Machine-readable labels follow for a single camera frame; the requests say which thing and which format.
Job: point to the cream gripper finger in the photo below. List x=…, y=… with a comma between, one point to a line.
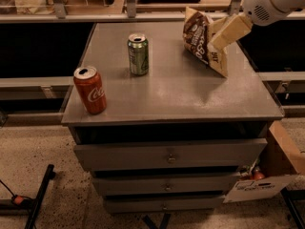
x=218, y=24
x=234, y=28

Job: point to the brown chip bag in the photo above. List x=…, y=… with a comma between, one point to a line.
x=197, y=35

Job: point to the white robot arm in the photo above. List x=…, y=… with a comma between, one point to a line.
x=255, y=12

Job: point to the green soda can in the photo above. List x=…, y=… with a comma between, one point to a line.
x=138, y=49

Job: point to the grey drawer cabinet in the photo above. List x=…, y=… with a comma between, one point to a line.
x=178, y=99

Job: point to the top grey drawer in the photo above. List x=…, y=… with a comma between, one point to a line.
x=172, y=154

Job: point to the grey drawer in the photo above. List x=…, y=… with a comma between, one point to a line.
x=146, y=185
x=165, y=204
x=172, y=154

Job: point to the red cola can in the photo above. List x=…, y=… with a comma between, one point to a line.
x=88, y=83

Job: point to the cardboard box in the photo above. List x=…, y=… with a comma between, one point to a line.
x=281, y=162

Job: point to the middle grey drawer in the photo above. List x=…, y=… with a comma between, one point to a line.
x=146, y=185

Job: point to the bottom grey drawer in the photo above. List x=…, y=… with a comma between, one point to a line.
x=165, y=204

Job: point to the black metal stand leg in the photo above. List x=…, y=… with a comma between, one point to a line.
x=34, y=210

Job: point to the metal shelf rail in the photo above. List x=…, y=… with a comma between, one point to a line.
x=90, y=11

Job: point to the orange cable clip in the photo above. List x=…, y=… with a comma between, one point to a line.
x=17, y=200

